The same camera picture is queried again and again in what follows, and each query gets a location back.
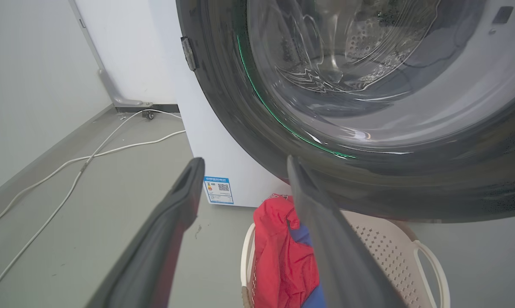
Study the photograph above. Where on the blue energy label sticker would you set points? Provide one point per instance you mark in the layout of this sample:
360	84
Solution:
219	190

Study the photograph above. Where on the cream perforated laundry basket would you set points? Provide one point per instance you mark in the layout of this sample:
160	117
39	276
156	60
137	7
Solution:
389	261

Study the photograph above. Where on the white washing machine body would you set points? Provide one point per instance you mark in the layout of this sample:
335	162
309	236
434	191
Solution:
227	162

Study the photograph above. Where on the black caster wheel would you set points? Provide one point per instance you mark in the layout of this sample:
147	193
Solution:
148	114

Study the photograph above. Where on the round dark washing machine door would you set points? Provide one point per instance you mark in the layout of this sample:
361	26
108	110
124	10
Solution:
411	179

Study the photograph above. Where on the red and blue garment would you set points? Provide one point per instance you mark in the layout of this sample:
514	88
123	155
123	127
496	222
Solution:
283	256

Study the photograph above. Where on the white wheeled partition panel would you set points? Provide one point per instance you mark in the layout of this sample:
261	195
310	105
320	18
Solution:
129	51

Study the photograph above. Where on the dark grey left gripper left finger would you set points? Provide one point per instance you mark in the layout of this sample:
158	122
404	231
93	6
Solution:
154	248

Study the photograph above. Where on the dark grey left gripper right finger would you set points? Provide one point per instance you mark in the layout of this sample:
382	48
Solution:
338	252

